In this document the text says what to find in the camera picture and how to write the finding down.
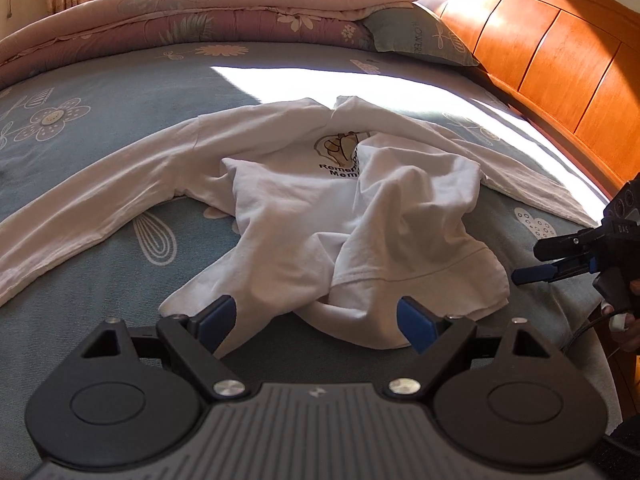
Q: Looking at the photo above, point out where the pink floral quilt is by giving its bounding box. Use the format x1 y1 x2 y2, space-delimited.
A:
1 0 418 88

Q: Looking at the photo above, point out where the orange wooden headboard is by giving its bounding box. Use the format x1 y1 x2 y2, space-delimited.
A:
420 0 639 196

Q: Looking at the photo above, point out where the grey floral bed sheet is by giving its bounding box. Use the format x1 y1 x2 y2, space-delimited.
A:
1 42 615 479

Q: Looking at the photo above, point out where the person's right hand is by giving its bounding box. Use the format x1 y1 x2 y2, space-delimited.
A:
601 301 640 354

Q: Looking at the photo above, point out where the white long-sleeve shirt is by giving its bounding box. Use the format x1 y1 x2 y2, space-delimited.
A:
1 98 591 352

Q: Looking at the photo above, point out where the grey-green flower pillow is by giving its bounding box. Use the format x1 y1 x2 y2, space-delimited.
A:
361 6 480 67

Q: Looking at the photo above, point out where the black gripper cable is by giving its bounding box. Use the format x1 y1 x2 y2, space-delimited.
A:
560 314 609 356

